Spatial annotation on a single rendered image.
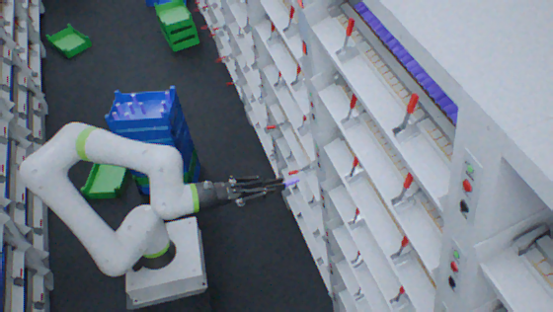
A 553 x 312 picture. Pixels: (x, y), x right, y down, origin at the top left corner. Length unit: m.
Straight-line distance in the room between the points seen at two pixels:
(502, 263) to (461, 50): 0.30
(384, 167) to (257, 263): 1.52
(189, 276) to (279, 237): 0.65
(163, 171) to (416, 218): 0.83
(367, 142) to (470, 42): 0.53
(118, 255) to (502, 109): 1.59
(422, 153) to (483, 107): 0.30
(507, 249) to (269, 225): 2.00
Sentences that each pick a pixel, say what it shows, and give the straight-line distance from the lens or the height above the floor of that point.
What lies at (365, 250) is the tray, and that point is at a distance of 1.56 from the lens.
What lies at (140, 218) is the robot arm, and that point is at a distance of 2.12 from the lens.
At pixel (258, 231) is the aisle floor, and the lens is 2.76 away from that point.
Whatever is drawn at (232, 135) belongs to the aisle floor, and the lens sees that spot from 3.27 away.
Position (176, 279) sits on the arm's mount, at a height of 0.38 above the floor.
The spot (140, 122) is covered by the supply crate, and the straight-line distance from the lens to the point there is 2.71.
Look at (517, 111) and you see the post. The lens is 0.70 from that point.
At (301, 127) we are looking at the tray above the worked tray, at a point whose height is 0.90.
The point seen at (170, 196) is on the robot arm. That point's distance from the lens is 1.72.
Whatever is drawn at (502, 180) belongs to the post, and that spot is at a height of 1.62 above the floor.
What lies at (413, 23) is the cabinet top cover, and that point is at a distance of 0.85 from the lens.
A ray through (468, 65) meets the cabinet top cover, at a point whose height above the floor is 1.71.
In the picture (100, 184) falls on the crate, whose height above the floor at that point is 0.00.
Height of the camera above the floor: 2.16
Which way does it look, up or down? 45 degrees down
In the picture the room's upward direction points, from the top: 10 degrees counter-clockwise
